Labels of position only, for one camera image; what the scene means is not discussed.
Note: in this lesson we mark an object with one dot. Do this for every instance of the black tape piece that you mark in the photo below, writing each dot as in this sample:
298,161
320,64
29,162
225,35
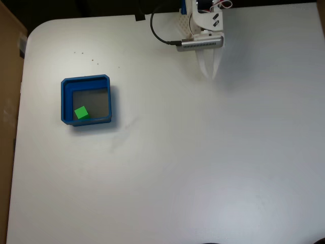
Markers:
139,17

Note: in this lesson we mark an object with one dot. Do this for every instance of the green cube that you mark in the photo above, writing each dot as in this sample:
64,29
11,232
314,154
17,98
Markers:
81,112

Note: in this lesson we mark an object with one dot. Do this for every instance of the dark label on cardboard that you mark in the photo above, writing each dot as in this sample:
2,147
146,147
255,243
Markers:
23,47

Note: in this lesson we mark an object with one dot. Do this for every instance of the brown cardboard box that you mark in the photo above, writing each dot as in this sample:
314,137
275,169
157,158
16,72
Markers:
7,76

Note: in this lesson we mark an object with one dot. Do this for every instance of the blue open box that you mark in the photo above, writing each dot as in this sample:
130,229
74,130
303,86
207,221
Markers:
66,101

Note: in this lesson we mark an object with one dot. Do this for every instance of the silver camera box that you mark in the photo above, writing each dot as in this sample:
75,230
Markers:
200,44

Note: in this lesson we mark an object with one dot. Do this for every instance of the black rounded object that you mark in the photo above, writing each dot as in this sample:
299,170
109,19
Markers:
212,243
321,242

